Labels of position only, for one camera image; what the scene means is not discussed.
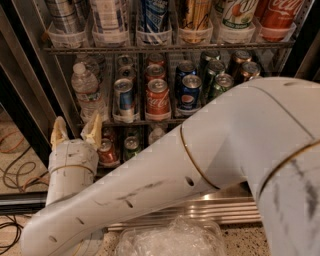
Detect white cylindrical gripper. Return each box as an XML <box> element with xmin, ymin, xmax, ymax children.
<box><xmin>46</xmin><ymin>112</ymin><xmax>102</xmax><ymax>205</ymax></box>

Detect clear plastic water bottle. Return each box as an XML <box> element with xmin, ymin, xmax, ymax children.
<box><xmin>71</xmin><ymin>63</ymin><xmax>107</xmax><ymax>123</ymax></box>

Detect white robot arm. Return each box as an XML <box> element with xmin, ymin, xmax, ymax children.
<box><xmin>20</xmin><ymin>77</ymin><xmax>320</xmax><ymax>256</ymax></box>

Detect red can bottom shelf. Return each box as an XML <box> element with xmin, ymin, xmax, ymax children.
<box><xmin>98</xmin><ymin>138</ymin><xmax>118</xmax><ymax>165</ymax></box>

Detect glass fridge door left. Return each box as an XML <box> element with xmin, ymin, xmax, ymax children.
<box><xmin>0</xmin><ymin>68</ymin><xmax>49</xmax><ymax>215</ymax></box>

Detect green can bottom shelf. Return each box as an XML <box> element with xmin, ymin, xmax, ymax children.
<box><xmin>124</xmin><ymin>136</ymin><xmax>141</xmax><ymax>161</ymax></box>

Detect water bottle bottom shelf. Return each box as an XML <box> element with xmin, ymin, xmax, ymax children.
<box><xmin>148</xmin><ymin>127</ymin><xmax>165</xmax><ymax>144</ymax></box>

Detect stainless steel fridge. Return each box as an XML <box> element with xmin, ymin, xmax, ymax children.
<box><xmin>0</xmin><ymin>0</ymin><xmax>319</xmax><ymax>231</ymax></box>

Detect silver can top shelf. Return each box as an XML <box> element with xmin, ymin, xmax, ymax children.
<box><xmin>45</xmin><ymin>0</ymin><xmax>89</xmax><ymax>34</ymax></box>

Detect white can top shelf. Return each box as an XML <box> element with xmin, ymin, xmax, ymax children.
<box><xmin>90</xmin><ymin>0</ymin><xmax>129</xmax><ymax>47</ymax></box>

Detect blue can top shelf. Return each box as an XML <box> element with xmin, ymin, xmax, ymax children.
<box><xmin>138</xmin><ymin>0</ymin><xmax>169</xmax><ymax>45</ymax></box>

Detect gold can top shelf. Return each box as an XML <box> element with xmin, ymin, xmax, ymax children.
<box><xmin>178</xmin><ymin>0</ymin><xmax>212</xmax><ymax>44</ymax></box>

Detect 7up can top shelf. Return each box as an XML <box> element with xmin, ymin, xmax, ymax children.
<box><xmin>222</xmin><ymin>0</ymin><xmax>259</xmax><ymax>30</ymax></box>

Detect red Coca-Cola can top shelf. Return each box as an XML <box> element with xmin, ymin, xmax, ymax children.
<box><xmin>260</xmin><ymin>0</ymin><xmax>304</xmax><ymax>42</ymax></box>

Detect blue silver soda can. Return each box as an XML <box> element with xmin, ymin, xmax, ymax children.
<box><xmin>114</xmin><ymin>78</ymin><xmax>134</xmax><ymax>117</ymax></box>

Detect red Coca-Cola can front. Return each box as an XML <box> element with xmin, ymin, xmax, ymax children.
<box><xmin>146</xmin><ymin>79</ymin><xmax>169</xmax><ymax>115</ymax></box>

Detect red can second row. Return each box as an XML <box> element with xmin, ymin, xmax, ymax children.
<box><xmin>145</xmin><ymin>64</ymin><xmax>166</xmax><ymax>82</ymax></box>

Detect blue Pepsi can front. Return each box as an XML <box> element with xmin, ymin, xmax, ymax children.
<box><xmin>179</xmin><ymin>74</ymin><xmax>202</xmax><ymax>110</ymax></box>

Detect blue Pepsi can second row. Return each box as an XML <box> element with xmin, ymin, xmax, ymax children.
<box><xmin>175</xmin><ymin>60</ymin><xmax>197</xmax><ymax>83</ymax></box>

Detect clear plastic bag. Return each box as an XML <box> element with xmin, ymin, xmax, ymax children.
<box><xmin>114</xmin><ymin>216</ymin><xmax>227</xmax><ymax>256</ymax></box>

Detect green can second row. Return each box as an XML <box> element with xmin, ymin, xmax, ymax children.
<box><xmin>203</xmin><ymin>59</ymin><xmax>226</xmax><ymax>93</ymax></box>

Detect green soda can front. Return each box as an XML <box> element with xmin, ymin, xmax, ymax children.
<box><xmin>207</xmin><ymin>73</ymin><xmax>234</xmax><ymax>101</ymax></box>

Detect gold can second row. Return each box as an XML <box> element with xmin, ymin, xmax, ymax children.
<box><xmin>236</xmin><ymin>61</ymin><xmax>261</xmax><ymax>84</ymax></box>

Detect orange cable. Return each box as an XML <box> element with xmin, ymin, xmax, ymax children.
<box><xmin>0</xmin><ymin>129</ymin><xmax>51</xmax><ymax>191</ymax></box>

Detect black cables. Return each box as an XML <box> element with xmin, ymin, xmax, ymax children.
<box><xmin>0</xmin><ymin>146</ymin><xmax>51</xmax><ymax>256</ymax></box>

